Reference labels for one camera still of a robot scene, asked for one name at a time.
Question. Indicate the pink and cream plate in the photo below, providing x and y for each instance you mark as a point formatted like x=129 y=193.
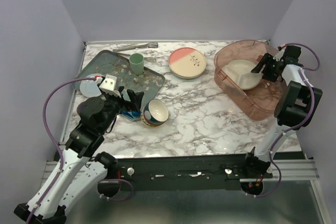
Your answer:
x=187 y=58

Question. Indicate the blue spoon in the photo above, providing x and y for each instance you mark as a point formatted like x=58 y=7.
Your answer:
x=131 y=115

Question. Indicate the yellow and cream plate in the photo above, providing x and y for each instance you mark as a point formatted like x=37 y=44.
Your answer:
x=188 y=74

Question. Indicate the patterned ceramic bowl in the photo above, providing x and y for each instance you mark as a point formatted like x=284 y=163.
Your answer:
x=154 y=113

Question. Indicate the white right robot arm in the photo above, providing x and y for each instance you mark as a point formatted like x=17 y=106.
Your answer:
x=294 y=110

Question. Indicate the aluminium frame rail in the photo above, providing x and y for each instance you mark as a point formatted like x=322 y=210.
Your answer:
x=291 y=170

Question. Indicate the cream divided bowl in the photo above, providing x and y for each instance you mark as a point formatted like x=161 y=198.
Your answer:
x=239 y=72

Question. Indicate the floral teal tray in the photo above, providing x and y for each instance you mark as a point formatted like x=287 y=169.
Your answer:
x=108 y=62

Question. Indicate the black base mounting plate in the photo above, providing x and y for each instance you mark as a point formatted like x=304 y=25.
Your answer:
x=186 y=172

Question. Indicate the transparent pink plastic bin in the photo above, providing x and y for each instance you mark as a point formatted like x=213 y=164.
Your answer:
x=256 y=97

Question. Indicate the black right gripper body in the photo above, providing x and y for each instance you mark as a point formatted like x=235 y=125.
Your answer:
x=269 y=72

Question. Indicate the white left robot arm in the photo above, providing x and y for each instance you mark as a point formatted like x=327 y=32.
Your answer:
x=64 y=188

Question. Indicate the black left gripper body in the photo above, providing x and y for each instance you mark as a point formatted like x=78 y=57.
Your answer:
x=114 y=104

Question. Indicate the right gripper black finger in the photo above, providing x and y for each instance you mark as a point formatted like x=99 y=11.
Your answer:
x=267 y=58
x=258 y=67

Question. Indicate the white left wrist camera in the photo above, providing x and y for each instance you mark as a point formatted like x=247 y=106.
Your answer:
x=111 y=85

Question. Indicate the light blue saucer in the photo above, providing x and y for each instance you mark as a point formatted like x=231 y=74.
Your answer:
x=89 y=89

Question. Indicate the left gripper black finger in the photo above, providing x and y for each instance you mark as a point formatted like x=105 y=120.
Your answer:
x=131 y=103
x=138 y=100

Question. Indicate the green plastic cup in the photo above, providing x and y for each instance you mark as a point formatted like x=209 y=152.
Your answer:
x=137 y=63

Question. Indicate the metal serving tongs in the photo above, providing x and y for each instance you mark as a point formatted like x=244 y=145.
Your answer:
x=148 y=45

